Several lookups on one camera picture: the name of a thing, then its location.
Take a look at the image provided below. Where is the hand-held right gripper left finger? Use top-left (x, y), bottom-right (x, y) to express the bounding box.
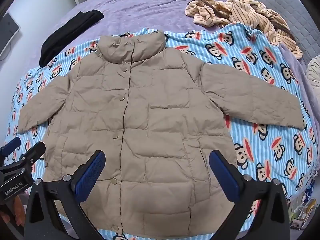
top-left (24, 150), bottom-right (106, 240)

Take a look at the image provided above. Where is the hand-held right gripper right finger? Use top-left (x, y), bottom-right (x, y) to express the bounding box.
top-left (209, 150), bottom-right (297, 240)

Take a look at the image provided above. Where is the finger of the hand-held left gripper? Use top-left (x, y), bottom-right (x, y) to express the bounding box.
top-left (18, 141), bottom-right (47, 172)
top-left (0, 137), bottom-right (22, 158)

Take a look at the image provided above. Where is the beige puffer jacket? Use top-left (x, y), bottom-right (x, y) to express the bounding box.
top-left (17, 30), bottom-right (308, 233)

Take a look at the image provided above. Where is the person's left hand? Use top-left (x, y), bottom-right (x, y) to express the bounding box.
top-left (0, 194), bottom-right (27, 230)

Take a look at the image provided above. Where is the blue striped monkey print blanket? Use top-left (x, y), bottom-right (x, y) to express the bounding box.
top-left (5, 22), bottom-right (320, 240)

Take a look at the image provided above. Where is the cluttered bedside box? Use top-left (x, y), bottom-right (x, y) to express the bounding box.
top-left (287, 192), bottom-right (318, 230)

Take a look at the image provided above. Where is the black folded garment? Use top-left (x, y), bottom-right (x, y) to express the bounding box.
top-left (39, 9), bottom-right (105, 68)

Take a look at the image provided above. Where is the cream knitted pillow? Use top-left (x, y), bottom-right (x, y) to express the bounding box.
top-left (306, 55), bottom-right (320, 85)

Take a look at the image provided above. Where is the beige striped fleece garment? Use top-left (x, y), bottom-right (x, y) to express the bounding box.
top-left (184, 0), bottom-right (303, 60)

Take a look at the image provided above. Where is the purple fleece bed blanket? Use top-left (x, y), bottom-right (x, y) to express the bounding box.
top-left (41, 0), bottom-right (317, 110)

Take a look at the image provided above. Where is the grey padded headboard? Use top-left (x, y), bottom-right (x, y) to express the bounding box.
top-left (249, 0), bottom-right (320, 68)

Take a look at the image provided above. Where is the wall-mounted flat screen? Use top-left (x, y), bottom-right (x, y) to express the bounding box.
top-left (0, 12), bottom-right (21, 61)

